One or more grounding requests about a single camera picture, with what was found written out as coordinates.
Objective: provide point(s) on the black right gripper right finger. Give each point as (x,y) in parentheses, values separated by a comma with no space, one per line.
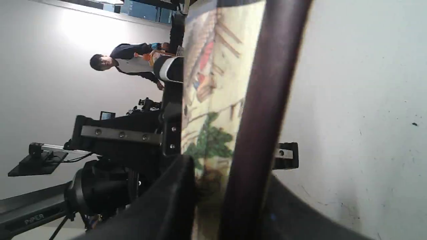
(287,217)

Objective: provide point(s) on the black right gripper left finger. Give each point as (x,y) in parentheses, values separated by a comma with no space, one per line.
(165,212)

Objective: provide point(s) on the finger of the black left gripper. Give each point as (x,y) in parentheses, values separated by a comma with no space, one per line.
(176,33)

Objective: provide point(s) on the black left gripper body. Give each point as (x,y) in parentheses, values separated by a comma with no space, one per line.
(144,134)

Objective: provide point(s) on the painted paper folding fan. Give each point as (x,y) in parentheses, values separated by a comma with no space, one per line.
(240,57)

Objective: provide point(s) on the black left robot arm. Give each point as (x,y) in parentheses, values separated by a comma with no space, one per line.
(102,187)

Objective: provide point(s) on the person in dark jacket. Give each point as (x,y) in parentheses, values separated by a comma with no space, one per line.
(130,61)

